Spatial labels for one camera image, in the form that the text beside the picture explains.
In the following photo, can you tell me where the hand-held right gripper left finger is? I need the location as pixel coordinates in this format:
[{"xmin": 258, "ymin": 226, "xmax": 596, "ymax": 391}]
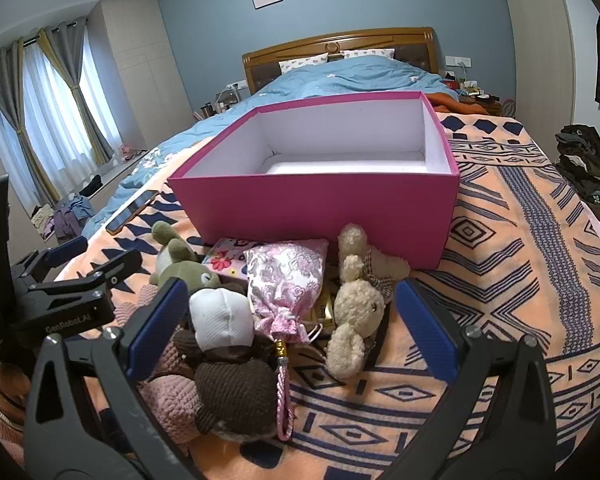
[{"xmin": 22, "ymin": 276, "xmax": 221, "ymax": 480}]

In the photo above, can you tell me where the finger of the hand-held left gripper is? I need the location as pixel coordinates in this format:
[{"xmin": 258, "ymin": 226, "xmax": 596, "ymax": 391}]
[
  {"xmin": 10, "ymin": 236, "xmax": 89, "ymax": 291},
  {"xmin": 27, "ymin": 249, "xmax": 144, "ymax": 311}
]

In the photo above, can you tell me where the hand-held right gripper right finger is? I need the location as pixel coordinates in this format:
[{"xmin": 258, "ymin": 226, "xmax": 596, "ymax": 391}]
[{"xmin": 390, "ymin": 278, "xmax": 588, "ymax": 480}]

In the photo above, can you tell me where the green plush toy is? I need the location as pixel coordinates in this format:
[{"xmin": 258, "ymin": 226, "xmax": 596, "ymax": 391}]
[{"xmin": 149, "ymin": 221, "xmax": 221, "ymax": 291}]

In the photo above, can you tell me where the pink crochet plush toy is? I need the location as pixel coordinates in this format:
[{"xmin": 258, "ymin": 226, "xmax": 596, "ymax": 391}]
[{"xmin": 114, "ymin": 285, "xmax": 201, "ymax": 446}]

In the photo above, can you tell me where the cream curly plush toy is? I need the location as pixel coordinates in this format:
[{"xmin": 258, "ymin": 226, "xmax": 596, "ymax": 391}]
[{"xmin": 325, "ymin": 223, "xmax": 411, "ymax": 380}]

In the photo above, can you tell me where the floral tissue packet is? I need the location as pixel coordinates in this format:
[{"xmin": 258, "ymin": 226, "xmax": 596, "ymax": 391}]
[{"xmin": 201, "ymin": 237, "xmax": 253, "ymax": 281}]

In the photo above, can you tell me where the pink floral drawstring pouch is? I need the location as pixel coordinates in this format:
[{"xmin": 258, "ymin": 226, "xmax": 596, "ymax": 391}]
[{"xmin": 243, "ymin": 238, "xmax": 330, "ymax": 442}]

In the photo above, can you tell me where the pink cardboard box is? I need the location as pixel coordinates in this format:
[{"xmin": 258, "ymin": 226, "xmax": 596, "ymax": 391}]
[{"xmin": 167, "ymin": 91, "xmax": 461, "ymax": 272}]

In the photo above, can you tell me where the person's left forearm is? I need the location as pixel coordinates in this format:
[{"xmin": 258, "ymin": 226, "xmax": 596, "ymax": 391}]
[{"xmin": 0, "ymin": 407, "xmax": 28, "ymax": 467}]

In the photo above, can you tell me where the person's left hand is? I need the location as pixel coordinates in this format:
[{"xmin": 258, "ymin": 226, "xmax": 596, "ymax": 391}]
[{"xmin": 0, "ymin": 360, "xmax": 38, "ymax": 428}]

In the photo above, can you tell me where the clothes heap on floor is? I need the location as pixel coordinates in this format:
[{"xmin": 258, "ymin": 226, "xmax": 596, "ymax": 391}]
[{"xmin": 30, "ymin": 195, "xmax": 93, "ymax": 241}]

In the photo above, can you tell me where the smartphone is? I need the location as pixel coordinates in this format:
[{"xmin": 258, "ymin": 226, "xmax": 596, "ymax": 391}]
[{"xmin": 105, "ymin": 190, "xmax": 160, "ymax": 235}]

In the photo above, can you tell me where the white sheer curtain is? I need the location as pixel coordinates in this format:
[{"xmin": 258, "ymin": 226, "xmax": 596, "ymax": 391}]
[{"xmin": 20, "ymin": 55, "xmax": 106, "ymax": 196}]

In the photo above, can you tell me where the grey and yellow curtain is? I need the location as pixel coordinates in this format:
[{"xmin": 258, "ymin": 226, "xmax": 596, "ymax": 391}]
[
  {"xmin": 0, "ymin": 45, "xmax": 51, "ymax": 211},
  {"xmin": 37, "ymin": 17, "xmax": 116, "ymax": 166}
]

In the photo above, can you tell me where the beige built-in wardrobe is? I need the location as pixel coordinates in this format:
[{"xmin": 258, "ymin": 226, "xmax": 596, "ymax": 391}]
[{"xmin": 87, "ymin": 0, "xmax": 196, "ymax": 151}]

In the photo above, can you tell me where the nightstand clutter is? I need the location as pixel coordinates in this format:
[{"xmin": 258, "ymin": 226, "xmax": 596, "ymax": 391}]
[{"xmin": 195, "ymin": 82, "xmax": 246, "ymax": 121}]

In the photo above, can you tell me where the dark clothes pile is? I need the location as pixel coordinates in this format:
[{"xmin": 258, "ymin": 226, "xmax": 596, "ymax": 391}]
[{"xmin": 554, "ymin": 124, "xmax": 600, "ymax": 206}]

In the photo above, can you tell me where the orange cloth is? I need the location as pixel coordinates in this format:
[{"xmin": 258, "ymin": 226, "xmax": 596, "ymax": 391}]
[{"xmin": 425, "ymin": 91, "xmax": 486, "ymax": 113}]

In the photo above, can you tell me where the wooden bedside table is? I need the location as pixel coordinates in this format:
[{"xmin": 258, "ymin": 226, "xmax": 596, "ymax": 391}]
[{"xmin": 460, "ymin": 95, "xmax": 516, "ymax": 118}]

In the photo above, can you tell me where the white dotted pillow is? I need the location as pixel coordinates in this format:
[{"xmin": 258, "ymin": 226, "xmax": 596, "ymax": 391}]
[
  {"xmin": 341, "ymin": 48, "xmax": 396, "ymax": 61},
  {"xmin": 278, "ymin": 53, "xmax": 329, "ymax": 75}
]

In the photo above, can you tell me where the wooden headboard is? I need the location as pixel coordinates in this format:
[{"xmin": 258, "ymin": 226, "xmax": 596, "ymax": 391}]
[{"xmin": 242, "ymin": 26, "xmax": 440, "ymax": 96}]

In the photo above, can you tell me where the beige tall cabinet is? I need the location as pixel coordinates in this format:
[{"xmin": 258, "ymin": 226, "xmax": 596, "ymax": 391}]
[{"xmin": 495, "ymin": 0, "xmax": 576, "ymax": 121}]

